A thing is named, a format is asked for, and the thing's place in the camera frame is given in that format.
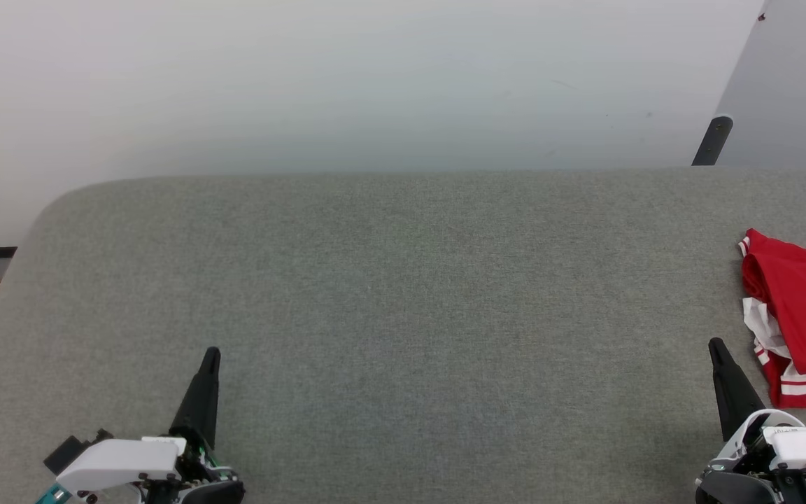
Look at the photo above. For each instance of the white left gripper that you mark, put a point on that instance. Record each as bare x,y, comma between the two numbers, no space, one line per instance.
123,462

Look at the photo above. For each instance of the teal left camera connector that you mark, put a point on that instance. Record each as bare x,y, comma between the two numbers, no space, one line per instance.
53,495

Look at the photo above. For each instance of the dark grey vertical wall strip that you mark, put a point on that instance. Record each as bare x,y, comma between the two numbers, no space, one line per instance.
713,140

